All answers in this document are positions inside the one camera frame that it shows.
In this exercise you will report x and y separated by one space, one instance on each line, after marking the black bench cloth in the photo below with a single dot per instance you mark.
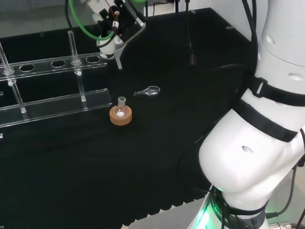
95 167

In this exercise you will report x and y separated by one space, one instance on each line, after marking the clear acrylic funnel stand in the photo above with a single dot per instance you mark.
59 105

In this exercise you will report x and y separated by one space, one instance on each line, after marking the clear glass weighing funnel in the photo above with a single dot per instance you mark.
149 91

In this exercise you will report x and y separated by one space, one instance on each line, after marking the black and white five-finger hand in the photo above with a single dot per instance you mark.
126 22

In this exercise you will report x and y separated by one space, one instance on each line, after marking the round-bottom glass flask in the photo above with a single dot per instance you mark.
120 110

